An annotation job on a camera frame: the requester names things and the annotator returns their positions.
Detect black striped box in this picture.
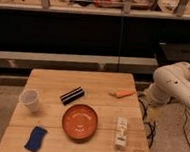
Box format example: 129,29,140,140
59,87,85,105

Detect orange ceramic bowl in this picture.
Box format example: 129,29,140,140
62,104,98,142

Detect wooden folding table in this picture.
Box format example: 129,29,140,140
0,69,150,152

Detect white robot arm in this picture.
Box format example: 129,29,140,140
145,61,190,110

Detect orange tan gripper finger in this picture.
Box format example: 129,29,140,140
110,90,134,99

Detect blue sponge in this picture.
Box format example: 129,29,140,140
24,126,47,152

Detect black cables on floor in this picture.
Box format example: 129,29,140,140
133,93,161,150

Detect black box on shelf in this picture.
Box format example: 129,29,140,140
156,43,190,65

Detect clear plastic cup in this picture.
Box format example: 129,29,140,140
19,89,40,112

